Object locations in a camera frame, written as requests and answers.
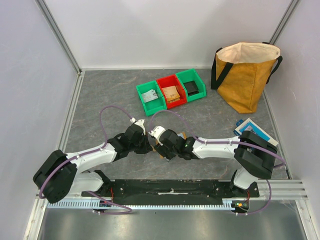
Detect slotted cable duct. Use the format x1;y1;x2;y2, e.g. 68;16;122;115
46;198;236;211

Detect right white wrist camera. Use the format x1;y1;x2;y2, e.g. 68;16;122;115
148;126;166;139

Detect right green plastic bin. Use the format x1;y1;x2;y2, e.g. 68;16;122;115
175;68;207;103

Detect left green plastic bin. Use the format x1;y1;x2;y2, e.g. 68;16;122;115
136;80;167;117

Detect blue razor package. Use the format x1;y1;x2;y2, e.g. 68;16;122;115
233;118;279;147

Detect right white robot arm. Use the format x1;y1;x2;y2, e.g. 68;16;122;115
149;126;277;197

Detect red plastic bin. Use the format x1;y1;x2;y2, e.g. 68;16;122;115
156;74;187;109

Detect mustard tote bag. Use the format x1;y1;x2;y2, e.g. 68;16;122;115
210;42;283;114

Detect brown cards in red bin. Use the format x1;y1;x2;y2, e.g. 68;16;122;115
162;85;182;104

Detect green plastic bin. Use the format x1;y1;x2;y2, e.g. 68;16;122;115
136;80;167;117
175;68;207;103

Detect orange leather card holder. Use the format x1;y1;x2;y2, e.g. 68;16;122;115
153;131;187;162

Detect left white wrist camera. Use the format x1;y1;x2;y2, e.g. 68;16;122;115
130;117;146;133

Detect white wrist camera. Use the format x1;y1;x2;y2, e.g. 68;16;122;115
148;126;166;139
130;117;146;133

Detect black wallet in bin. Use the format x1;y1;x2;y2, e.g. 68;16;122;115
184;80;201;97

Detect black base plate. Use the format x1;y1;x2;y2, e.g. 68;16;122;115
81;178;261;206

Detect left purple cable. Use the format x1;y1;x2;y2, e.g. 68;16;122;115
39;105;133;215

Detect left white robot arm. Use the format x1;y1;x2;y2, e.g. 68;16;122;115
32;121;152;204

